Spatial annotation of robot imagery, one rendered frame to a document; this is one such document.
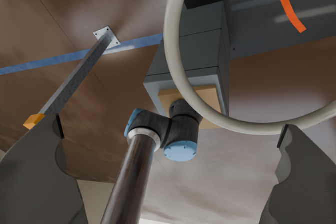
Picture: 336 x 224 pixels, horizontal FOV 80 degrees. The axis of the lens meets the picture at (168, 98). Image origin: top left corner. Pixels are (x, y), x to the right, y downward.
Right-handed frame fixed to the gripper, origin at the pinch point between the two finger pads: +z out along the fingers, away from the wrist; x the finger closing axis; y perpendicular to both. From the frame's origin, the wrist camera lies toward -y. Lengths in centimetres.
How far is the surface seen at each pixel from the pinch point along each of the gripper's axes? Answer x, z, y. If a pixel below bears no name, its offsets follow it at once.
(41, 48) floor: -140, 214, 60
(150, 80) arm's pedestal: -8, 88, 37
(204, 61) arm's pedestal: 19, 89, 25
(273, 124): 26.5, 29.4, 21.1
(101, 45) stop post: -59, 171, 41
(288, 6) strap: 83, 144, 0
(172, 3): 0.2, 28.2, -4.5
